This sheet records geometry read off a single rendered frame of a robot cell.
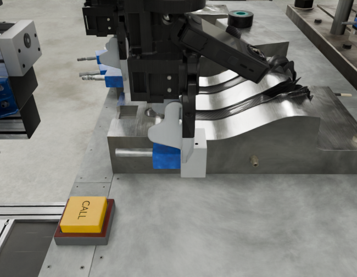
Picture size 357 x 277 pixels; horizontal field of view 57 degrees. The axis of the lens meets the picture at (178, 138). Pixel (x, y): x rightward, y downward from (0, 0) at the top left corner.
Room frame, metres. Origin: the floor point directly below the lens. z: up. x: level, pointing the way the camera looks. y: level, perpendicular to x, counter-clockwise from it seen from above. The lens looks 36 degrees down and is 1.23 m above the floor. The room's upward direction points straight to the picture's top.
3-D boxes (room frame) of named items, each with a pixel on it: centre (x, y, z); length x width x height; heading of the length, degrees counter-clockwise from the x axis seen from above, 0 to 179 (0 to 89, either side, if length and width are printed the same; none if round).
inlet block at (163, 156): (0.37, 0.03, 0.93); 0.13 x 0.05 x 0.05; 90
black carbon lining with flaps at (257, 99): (0.61, -0.11, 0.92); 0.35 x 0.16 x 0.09; 90
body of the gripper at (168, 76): (0.37, 0.01, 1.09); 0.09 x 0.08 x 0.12; 90
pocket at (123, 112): (0.56, 0.11, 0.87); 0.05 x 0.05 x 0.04; 0
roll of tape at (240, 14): (1.06, -0.20, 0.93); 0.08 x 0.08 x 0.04
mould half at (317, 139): (0.60, -0.12, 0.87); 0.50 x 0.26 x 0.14; 90
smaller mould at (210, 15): (1.41, -0.11, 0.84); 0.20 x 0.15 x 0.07; 90
